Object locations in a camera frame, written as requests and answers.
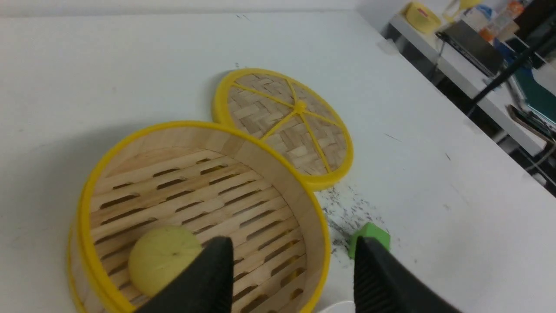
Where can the green foam cube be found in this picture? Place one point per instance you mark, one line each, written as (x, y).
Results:
(369, 230)

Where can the black flat device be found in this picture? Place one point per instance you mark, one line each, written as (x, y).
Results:
(465, 40)

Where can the yellow container on table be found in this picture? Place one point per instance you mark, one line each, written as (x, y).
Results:
(421, 18)

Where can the white side table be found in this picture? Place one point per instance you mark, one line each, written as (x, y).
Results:
(471, 80)

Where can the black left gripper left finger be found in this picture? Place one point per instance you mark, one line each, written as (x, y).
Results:
(206, 286)

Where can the bamboo steamer lid yellow rim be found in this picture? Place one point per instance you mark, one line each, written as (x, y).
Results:
(289, 117)

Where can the black tripod pole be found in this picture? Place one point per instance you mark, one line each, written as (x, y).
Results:
(511, 69)

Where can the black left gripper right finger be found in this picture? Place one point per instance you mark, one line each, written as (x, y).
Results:
(383, 285)

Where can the bamboo steamer basket yellow rim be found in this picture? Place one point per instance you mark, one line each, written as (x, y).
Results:
(213, 181)

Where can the yellow-green steamed bun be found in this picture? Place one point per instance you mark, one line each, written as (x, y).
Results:
(159, 256)

